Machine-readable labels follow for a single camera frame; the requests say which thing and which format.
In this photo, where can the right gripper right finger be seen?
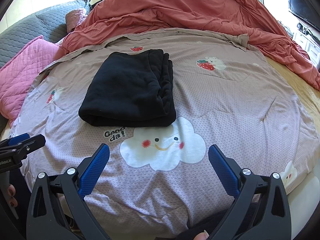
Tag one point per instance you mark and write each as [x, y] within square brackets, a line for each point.
[271, 219]

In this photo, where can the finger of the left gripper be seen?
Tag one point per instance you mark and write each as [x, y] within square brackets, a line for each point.
[29, 145]
[20, 138]

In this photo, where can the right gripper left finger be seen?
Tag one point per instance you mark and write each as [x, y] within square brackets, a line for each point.
[45, 217]

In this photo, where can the black sweater orange cuffs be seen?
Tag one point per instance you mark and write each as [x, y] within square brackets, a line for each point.
[131, 91]

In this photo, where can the left hand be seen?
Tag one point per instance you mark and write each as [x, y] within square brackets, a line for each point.
[11, 193]

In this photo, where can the right hand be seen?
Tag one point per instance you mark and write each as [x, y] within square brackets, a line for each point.
[202, 236]

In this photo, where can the pink quilted pillow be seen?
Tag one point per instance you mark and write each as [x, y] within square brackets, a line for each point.
[18, 74]

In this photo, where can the grey quilted headboard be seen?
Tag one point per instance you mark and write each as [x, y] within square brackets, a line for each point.
[49, 22]

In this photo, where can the yellow mattress sheet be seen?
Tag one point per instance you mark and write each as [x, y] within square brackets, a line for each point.
[307, 94]

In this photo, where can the mauve small pillow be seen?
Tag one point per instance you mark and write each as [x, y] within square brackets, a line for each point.
[74, 18]

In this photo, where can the pink patterned duvet cover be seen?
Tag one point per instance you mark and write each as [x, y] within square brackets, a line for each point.
[159, 181]

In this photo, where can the black monitor screen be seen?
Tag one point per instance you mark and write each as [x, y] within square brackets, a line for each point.
[303, 11]

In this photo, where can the salmon red comforter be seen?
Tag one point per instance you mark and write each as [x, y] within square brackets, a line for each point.
[111, 18]

